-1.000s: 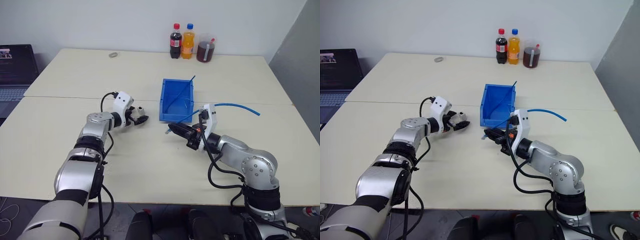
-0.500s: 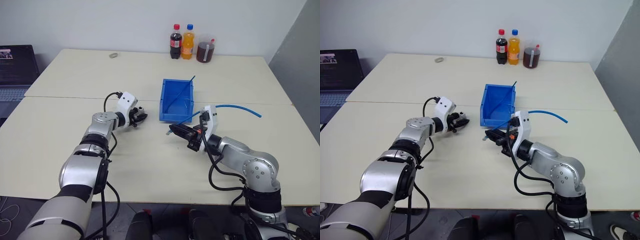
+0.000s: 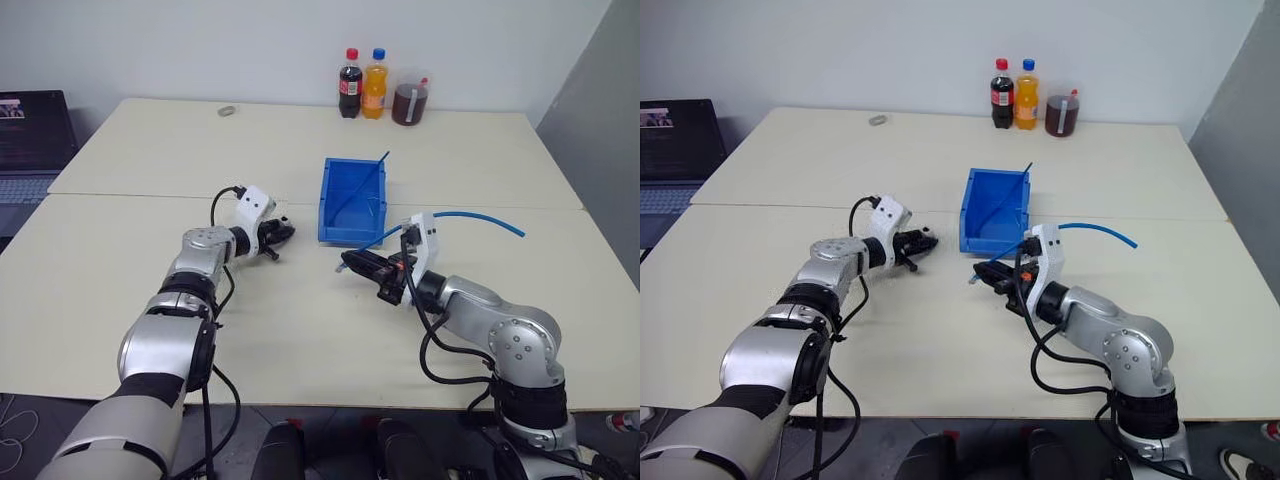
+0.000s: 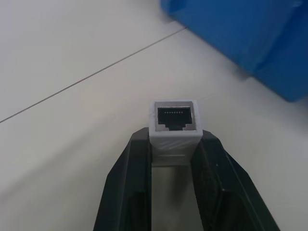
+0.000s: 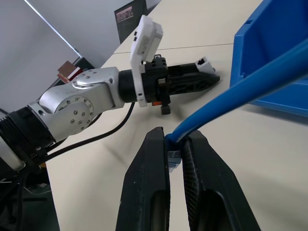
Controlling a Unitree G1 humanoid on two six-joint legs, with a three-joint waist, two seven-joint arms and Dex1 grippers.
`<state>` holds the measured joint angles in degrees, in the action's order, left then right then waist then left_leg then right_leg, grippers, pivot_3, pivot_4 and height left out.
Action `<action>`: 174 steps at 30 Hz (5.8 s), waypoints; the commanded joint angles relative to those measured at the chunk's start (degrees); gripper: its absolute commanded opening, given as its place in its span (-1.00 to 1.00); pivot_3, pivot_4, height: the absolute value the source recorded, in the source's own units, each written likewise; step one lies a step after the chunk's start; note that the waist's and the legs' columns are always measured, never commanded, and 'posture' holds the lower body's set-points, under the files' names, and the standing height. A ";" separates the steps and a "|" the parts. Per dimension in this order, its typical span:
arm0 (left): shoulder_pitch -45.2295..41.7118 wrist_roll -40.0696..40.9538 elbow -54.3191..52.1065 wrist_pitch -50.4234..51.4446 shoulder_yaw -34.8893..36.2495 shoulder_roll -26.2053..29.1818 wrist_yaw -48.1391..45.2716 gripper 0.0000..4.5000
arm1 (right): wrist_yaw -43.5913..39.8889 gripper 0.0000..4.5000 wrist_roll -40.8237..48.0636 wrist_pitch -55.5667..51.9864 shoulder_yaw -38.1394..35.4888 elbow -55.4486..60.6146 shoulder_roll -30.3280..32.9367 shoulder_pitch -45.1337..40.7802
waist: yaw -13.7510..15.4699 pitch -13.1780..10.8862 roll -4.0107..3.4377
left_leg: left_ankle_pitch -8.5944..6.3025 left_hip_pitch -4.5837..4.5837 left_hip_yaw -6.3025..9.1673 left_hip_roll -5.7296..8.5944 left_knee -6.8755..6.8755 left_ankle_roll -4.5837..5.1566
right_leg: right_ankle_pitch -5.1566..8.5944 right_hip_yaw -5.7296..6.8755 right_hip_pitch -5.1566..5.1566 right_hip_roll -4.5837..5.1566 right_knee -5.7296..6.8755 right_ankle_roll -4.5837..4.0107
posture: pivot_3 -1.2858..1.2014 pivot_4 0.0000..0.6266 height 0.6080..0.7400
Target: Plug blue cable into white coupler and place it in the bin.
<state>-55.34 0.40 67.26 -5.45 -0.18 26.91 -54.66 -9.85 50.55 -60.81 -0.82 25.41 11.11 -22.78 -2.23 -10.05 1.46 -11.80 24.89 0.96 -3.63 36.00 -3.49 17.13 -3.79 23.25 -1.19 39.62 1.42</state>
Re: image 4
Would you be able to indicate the white ethernet coupler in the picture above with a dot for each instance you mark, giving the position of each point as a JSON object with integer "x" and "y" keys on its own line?
{"x": 175, "y": 144}

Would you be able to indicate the blue plastic bin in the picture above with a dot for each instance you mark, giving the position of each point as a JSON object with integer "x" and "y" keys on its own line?
{"x": 245, "y": 38}

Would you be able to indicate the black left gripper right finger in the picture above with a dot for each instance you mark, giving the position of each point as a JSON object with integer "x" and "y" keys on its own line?
{"x": 216, "y": 183}

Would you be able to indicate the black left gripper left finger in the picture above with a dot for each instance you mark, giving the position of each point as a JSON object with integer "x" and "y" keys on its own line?
{"x": 121, "y": 183}

